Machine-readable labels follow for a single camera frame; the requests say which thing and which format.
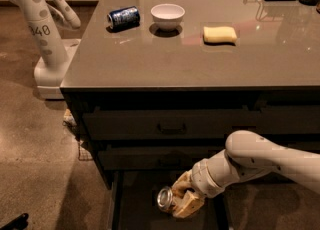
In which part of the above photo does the white bowl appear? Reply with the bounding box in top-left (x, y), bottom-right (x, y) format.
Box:
top-left (151, 4), bottom-right (185, 31)

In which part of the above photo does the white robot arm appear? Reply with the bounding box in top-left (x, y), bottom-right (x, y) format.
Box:
top-left (172, 130), bottom-right (320, 218)

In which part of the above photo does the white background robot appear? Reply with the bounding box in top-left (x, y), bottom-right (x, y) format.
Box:
top-left (9, 0), bottom-right (81, 99)

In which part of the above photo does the yellow sponge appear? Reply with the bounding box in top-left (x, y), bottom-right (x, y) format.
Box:
top-left (203, 26), bottom-right (237, 43)

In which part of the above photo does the blue soda can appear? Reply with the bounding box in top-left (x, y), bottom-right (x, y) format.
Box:
top-left (107, 6), bottom-right (140, 30)

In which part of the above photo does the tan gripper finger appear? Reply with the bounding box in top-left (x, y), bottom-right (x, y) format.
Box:
top-left (171, 171), bottom-right (192, 198)
top-left (172, 190), bottom-right (205, 218)

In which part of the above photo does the middle drawer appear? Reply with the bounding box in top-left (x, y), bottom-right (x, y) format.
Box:
top-left (97, 146), bottom-right (222, 171)

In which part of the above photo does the orange soda can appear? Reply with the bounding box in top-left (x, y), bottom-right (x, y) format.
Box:
top-left (157, 186), bottom-right (173, 213)

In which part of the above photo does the open bottom drawer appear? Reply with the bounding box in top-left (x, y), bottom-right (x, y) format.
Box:
top-left (107, 170), bottom-right (235, 230)

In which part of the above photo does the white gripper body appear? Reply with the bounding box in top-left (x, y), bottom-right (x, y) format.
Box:
top-left (171, 170), bottom-right (205, 208)

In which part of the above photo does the top drawer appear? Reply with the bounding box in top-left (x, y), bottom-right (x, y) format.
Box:
top-left (83, 106), bottom-right (320, 140)

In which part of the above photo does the black object on floor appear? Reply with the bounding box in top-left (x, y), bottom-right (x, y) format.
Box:
top-left (0, 213), bottom-right (29, 230)

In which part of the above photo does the dark drawer cabinet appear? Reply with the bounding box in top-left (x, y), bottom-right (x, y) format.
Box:
top-left (61, 0), bottom-right (320, 230)

